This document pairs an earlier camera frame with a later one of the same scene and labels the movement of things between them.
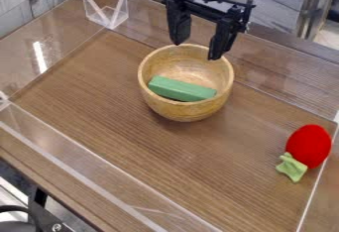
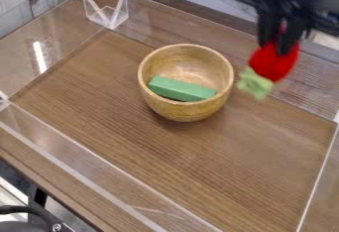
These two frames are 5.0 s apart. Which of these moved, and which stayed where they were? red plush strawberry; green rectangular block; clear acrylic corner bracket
Moved: red plush strawberry
Stayed: green rectangular block; clear acrylic corner bracket
